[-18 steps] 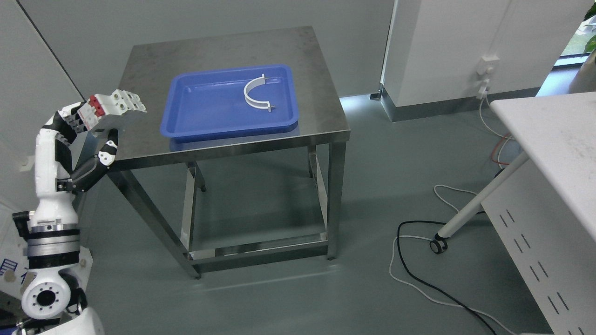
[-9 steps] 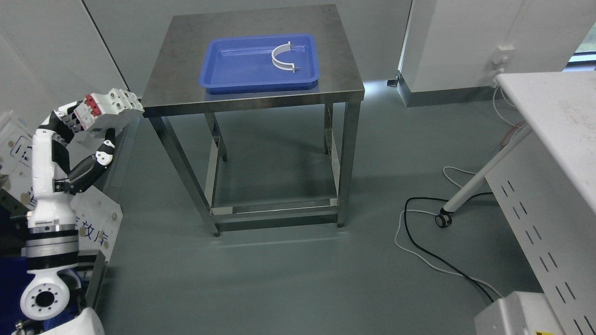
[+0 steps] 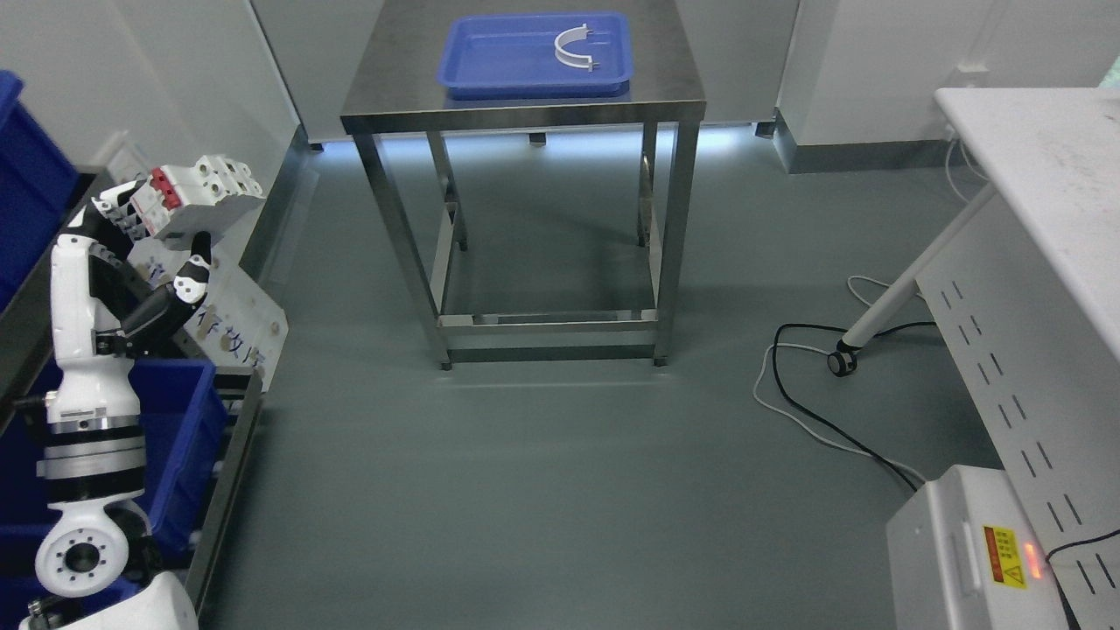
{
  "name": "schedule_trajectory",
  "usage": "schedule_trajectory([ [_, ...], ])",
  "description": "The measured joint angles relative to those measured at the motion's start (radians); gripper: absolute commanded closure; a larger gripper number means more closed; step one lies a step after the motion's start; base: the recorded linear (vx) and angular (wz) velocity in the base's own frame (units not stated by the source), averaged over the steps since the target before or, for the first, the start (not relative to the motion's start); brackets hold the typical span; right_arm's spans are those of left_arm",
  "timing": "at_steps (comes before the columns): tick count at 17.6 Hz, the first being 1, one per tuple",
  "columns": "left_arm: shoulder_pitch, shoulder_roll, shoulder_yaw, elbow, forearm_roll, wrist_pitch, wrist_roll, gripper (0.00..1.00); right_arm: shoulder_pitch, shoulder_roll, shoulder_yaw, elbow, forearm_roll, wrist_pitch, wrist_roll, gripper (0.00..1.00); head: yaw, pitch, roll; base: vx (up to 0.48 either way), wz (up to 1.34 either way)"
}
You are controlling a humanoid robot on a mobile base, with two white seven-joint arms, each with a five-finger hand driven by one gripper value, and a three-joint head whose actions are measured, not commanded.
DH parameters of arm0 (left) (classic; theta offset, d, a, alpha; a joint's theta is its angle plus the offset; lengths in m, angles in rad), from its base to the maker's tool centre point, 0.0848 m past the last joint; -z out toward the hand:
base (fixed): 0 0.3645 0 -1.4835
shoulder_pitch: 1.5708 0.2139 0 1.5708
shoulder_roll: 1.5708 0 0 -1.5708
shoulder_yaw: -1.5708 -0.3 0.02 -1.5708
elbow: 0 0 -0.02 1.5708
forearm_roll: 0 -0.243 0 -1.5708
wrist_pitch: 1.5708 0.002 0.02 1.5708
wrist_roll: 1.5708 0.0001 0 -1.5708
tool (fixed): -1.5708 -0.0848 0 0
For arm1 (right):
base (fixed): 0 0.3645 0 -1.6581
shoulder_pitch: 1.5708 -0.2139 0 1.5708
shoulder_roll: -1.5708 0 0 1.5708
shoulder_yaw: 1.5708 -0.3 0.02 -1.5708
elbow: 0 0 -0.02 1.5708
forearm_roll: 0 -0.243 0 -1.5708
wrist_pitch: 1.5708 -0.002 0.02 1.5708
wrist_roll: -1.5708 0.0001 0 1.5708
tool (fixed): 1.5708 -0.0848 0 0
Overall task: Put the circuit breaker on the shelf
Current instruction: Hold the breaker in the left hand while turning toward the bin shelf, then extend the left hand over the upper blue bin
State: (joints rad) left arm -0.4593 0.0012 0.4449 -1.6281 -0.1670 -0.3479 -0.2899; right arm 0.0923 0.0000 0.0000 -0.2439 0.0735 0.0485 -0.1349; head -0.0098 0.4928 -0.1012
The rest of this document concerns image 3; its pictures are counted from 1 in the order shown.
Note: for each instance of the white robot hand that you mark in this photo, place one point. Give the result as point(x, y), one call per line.
point(90, 345)

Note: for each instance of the blue plastic tray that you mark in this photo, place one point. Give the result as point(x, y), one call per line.
point(509, 56)

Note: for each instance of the blue storage bin lower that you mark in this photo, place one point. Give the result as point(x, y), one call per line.
point(183, 420)

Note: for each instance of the stainless steel table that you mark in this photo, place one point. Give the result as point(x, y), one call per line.
point(532, 229)

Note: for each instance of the blue storage bin upper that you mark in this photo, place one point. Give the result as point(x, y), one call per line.
point(37, 181)

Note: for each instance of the white rolling desk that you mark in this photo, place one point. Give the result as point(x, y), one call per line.
point(1023, 288)

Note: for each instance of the blue storage bin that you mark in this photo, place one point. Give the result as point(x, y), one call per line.
point(37, 181)
point(183, 420)

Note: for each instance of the grey equipment box warning label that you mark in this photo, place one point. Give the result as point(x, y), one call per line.
point(964, 556)

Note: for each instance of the white robot forearm with rings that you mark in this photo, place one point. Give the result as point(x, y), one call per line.
point(99, 564)

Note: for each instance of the white red circuit breaker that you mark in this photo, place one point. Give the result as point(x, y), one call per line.
point(175, 203)

